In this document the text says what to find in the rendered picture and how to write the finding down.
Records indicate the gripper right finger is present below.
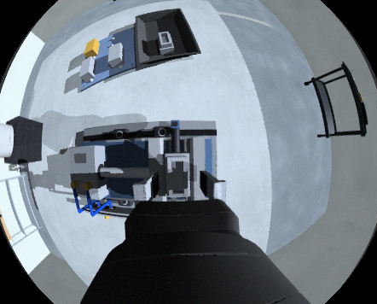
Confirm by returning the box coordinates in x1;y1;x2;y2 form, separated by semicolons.
200;171;227;203

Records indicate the yellow rectangular block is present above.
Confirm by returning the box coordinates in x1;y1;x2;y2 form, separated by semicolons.
84;38;100;58

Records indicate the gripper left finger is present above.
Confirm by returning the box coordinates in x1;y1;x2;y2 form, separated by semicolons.
132;172;160;206

